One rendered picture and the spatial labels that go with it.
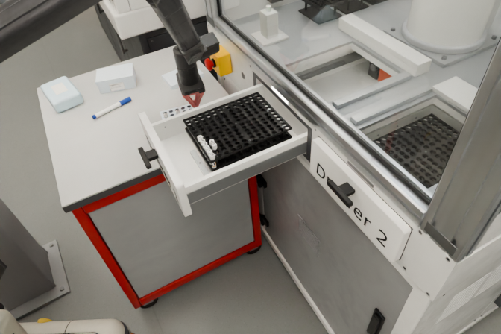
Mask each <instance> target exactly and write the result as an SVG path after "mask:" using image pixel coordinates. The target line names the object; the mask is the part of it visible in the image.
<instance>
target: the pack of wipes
mask: <svg viewBox="0 0 501 334"><path fill-rule="evenodd" d="M40 88H41V90H42V92H43V94H44V95H45V97H46V98H47V99H48V101H49V102H50V104H51V105H52V107H53V108H54V109H55V110H56V112H57V113H62V112H63V111H65V110H68V109H70V108H72V107H74V106H77V105H79V104H81V103H83V102H84V99H83V97H82V95H81V93H80V92H79V91H78V89H77V88H76V87H75V85H74V84H73V83H72V82H71V81H70V80H69V79H68V78H67V77H66V76H63V77H61V78H58V79H55V80H53V81H50V82H48V83H45V84H43V85H41V87H40Z"/></svg>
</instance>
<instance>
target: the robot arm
mask: <svg viewBox="0 0 501 334"><path fill-rule="evenodd" d="M100 1H103V0H7V1H6V2H4V3H3V4H1V5H0V63H2V62H4V61H5V60H7V59H8V58H10V57H12V56H13V55H15V54H16V53H18V52H20V51H21V50H23V49H24V48H26V47H28V46H29V45H31V44H32V43H34V42H36V41H37V40H39V39H41V38H42V37H44V36H45V35H47V34H49V33H51V32H52V31H53V30H55V29H57V28H59V27H60V26H61V25H63V24H65V23H67V22H68V21H69V20H71V19H73V18H75V17H76V16H78V15H79V14H81V13H83V12H84V11H85V10H88V9H89V8H91V7H92V6H94V5H95V4H97V3H99V2H100ZM146 1H147V3H149V5H150V6H151V7H152V8H153V10H154V12H155V13H156V14H157V16H158V17H159V19H160V21H161V22H162V23H163V26H165V28H166V30H167V31H168V32H169V34H170V35H171V37H172V39H173V40H174V42H175V43H176V46H175V47H174V48H173V54H174V59H175V63H176V66H177V73H176V76H177V83H178V86H179V88H180V91H181V94H182V96H183V97H184V98H185V99H186V100H187V101H188V102H189V103H190V104H191V105H192V106H193V108H195V107H199V104H200V102H201V99H202V97H203V95H204V93H205V91H206V90H205V86H204V83H203V81H202V79H201V76H200V75H199V73H198V67H197V63H196V62H197V61H199V60H203V59H205V58H207V57H209V56H211V55H214V54H216V53H218V52H219V51H220V47H219V43H220V42H219V41H218V39H217V37H216V36H215V34H214V33H213V32H210V33H208V34H204V35H203V36H200V37H199V35H198V33H197V32H196V30H195V27H194V25H193V24H192V20H191V19H190V17H189V14H188V12H187V10H186V7H185V5H184V3H183V0H146ZM190 95H195V100H192V98H191V97H190Z"/></svg>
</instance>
